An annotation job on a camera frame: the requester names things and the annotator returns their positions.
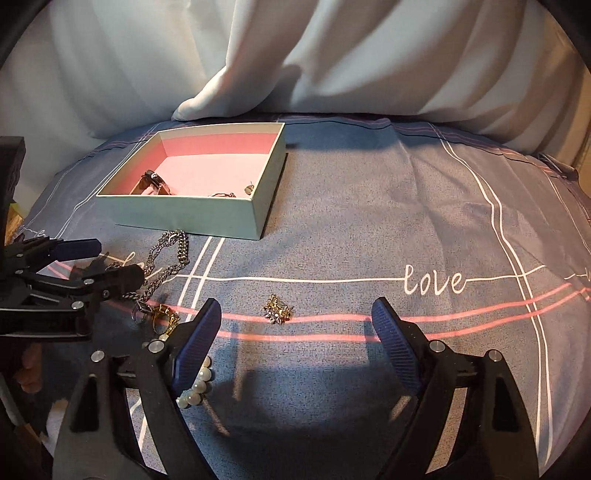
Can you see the gold flower brooch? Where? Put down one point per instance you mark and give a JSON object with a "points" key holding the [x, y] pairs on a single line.
{"points": [[276, 311]]}

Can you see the gold strap wristwatch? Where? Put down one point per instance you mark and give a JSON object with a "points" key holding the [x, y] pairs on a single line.
{"points": [[151, 180]]}

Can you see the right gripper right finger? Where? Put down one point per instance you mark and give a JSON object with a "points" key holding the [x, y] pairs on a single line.
{"points": [[495, 439]]}

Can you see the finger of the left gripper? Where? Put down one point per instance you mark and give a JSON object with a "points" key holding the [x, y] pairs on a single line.
{"points": [[37, 253], [35, 292]]}

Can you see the blue-grey patterned bedsheet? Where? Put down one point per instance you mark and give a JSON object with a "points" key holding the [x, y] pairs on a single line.
{"points": [[483, 247]]}

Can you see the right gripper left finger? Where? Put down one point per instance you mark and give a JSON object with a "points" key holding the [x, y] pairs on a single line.
{"points": [[97, 439]]}

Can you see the teal box pink interior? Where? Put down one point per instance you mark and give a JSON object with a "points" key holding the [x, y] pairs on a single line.
{"points": [[207, 168]]}

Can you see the white curtain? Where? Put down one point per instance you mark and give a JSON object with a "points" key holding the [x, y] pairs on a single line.
{"points": [[84, 71]]}

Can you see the operator hand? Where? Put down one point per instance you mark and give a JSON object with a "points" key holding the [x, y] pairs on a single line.
{"points": [[29, 376]]}

